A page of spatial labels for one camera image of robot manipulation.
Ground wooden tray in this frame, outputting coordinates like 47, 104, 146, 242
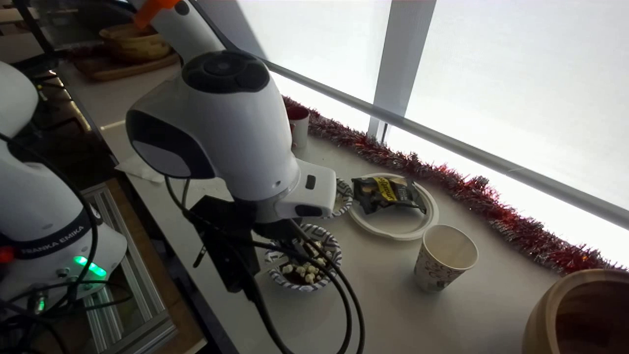
67, 47, 181, 84

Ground dark snack bag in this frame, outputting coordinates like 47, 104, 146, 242
350, 175, 429, 216

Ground popcorn pile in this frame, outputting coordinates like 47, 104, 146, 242
281, 259, 326, 285

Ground pale strip of tape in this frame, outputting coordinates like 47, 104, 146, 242
98, 116, 128, 131

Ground aluminium frame rails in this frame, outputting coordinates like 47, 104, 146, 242
77, 183, 179, 354

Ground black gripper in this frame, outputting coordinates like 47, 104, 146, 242
252, 218, 317, 261

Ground red silver tinsel garland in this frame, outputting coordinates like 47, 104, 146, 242
281, 96, 625, 277

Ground wooden bowl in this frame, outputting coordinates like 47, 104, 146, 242
96, 23, 173, 65

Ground grey window rail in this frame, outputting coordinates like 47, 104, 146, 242
263, 57, 629, 232

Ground black base cable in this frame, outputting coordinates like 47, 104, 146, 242
0, 129, 134, 354

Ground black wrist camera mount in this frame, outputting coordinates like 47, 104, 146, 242
189, 194, 262, 295

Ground patterned paper cup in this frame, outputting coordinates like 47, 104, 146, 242
411, 224, 482, 295

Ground grey window mullion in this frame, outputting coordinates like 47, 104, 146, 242
366, 0, 440, 143

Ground white round plate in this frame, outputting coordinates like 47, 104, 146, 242
346, 171, 440, 244

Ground blue patterned paper bowl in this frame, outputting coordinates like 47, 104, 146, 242
330, 179, 356, 218
263, 222, 344, 293

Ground round wooden container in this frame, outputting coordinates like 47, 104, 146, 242
521, 267, 629, 354

